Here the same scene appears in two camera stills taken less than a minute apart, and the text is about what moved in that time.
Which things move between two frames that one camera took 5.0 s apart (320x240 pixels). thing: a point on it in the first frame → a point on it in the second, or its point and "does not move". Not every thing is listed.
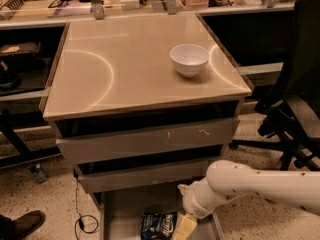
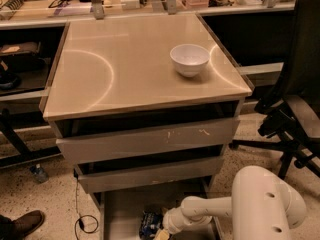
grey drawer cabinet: [143, 105] does not move
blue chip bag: [157, 225] does not move
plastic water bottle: [39, 175] does not move
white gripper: [189, 200] → [171, 220]
